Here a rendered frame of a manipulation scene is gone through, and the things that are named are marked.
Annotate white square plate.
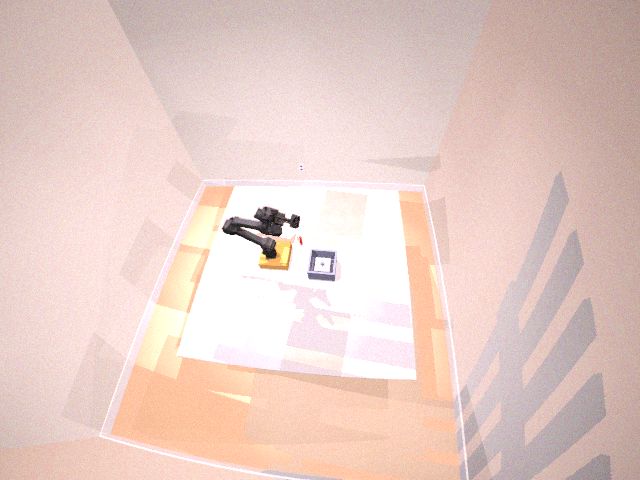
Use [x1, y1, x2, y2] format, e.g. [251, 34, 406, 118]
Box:
[314, 257, 331, 273]

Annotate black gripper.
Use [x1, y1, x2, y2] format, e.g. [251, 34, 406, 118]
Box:
[261, 205, 300, 229]

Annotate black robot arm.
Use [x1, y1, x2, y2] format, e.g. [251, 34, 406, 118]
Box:
[222, 207, 283, 260]

